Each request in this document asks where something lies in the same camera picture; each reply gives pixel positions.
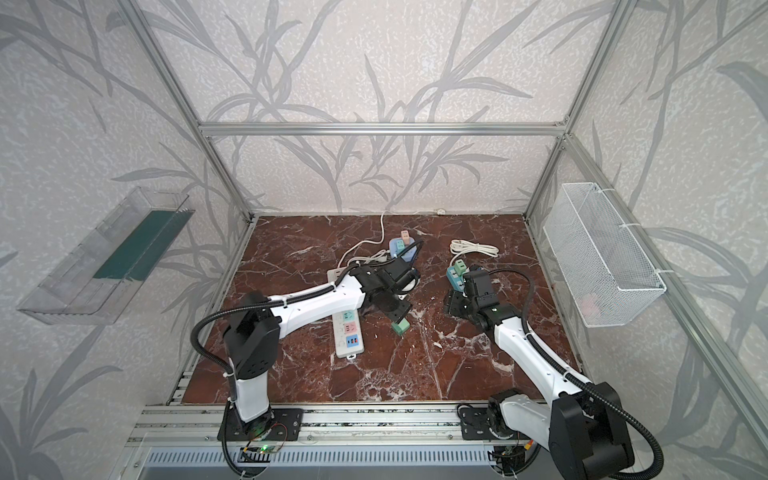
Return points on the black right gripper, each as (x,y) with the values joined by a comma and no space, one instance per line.
(466,294)

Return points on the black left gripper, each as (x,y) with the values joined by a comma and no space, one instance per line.
(393,303)

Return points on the light blue square socket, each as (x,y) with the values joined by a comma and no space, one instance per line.
(398,245)

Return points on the light green cube charger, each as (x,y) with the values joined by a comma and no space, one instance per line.
(401,327)

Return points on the white multicolour power strip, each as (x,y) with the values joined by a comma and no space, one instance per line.
(348,338)

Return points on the teal blue power strip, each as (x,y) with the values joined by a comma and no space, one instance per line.
(456,281)

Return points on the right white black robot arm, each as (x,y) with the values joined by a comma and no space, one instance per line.
(583,425)

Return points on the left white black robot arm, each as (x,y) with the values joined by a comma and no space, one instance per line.
(255,329)

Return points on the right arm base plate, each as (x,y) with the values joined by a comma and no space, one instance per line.
(475,422)

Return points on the white wire mesh basket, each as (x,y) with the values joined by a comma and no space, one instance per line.
(610,277)

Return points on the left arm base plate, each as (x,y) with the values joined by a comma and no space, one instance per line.
(280,424)

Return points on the clear plastic wall tray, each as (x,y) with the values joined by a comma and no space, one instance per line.
(95,282)

